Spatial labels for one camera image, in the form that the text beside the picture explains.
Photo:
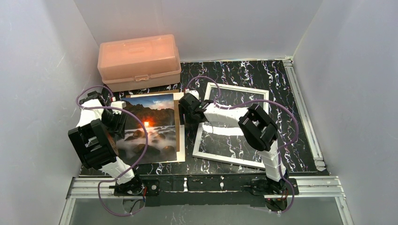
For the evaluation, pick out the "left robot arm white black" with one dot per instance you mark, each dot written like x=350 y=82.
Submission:
x=93 y=138

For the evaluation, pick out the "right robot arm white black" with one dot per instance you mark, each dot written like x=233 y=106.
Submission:
x=253 y=123

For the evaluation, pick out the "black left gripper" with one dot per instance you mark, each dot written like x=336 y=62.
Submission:
x=116 y=121

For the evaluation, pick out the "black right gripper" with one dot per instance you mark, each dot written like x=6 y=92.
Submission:
x=187 y=103

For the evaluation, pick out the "landscape sunset photo print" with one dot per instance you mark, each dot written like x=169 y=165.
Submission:
x=149 y=130

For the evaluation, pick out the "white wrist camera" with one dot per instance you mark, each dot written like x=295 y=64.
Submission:
x=192 y=92
x=117 y=106

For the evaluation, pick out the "brown backing board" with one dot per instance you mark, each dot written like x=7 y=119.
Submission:
x=160 y=125

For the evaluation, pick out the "clear acrylic glass sheet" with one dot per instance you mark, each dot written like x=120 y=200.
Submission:
x=224 y=139

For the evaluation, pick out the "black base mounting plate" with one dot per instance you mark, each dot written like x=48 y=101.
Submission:
x=210 y=189

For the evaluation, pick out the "white picture frame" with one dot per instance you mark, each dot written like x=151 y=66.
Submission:
x=211 y=93

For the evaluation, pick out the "pink plastic storage box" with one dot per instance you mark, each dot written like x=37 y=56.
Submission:
x=139 y=63

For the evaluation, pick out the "aluminium front rail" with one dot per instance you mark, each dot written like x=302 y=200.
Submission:
x=320 y=201

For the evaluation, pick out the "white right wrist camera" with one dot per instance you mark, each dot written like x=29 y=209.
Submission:
x=192 y=92

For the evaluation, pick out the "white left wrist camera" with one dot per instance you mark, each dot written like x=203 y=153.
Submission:
x=117 y=106

